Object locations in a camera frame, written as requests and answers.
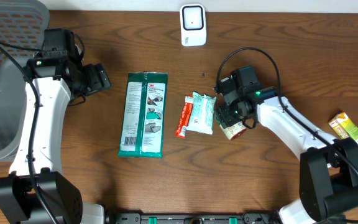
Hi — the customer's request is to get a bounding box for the green lid spice jar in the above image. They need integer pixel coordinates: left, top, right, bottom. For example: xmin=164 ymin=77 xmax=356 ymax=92
xmin=219 ymin=121 xmax=247 ymax=141

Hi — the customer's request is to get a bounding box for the white teal snack packet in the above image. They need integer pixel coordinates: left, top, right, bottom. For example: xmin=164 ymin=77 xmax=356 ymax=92
xmin=186 ymin=92 xmax=216 ymax=135

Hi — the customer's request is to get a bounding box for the red white snack packet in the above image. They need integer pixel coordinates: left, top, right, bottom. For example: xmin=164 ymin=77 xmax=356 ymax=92
xmin=175 ymin=95 xmax=193 ymax=139

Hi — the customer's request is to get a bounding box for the green white barcode packet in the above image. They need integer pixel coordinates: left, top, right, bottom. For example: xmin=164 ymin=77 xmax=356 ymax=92
xmin=118 ymin=72 xmax=168 ymax=158

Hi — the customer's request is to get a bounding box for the green juice carton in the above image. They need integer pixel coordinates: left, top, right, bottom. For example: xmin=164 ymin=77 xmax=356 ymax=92
xmin=328 ymin=112 xmax=358 ymax=144

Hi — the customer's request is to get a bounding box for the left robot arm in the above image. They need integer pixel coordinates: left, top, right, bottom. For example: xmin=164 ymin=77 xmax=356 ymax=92
xmin=0 ymin=58 xmax=112 ymax=223

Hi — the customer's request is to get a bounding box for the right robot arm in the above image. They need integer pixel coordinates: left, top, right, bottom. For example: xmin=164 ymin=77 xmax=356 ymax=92
xmin=215 ymin=83 xmax=358 ymax=223

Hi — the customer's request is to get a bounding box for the white barcode scanner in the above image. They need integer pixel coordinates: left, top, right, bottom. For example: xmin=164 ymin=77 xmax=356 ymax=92
xmin=180 ymin=4 xmax=207 ymax=47

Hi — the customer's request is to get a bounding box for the grey plastic mesh basket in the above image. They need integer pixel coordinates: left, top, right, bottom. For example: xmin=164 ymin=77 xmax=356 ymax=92
xmin=0 ymin=0 xmax=50 ymax=161

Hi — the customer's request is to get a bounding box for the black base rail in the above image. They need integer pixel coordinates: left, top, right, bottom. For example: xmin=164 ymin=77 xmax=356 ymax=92
xmin=105 ymin=213 xmax=282 ymax=224

